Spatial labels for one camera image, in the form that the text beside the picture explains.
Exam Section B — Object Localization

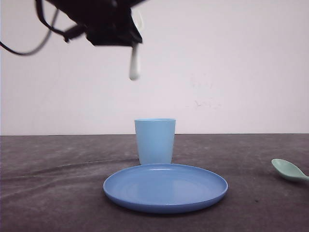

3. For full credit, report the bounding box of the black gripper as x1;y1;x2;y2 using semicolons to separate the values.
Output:
49;0;142;46

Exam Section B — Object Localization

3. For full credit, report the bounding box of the white plastic fork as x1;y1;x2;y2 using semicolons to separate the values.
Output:
129;9;144;81

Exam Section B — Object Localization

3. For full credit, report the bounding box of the light blue plastic cup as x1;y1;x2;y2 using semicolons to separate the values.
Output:
134;118;176;165

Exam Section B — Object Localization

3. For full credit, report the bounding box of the mint green plastic spoon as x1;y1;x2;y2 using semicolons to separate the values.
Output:
271;159;309;182

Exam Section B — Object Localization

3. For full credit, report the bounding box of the blue plastic plate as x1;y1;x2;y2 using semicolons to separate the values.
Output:
103;164;228;214

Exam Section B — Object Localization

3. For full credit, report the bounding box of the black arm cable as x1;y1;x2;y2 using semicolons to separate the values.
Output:
0;0;84;56

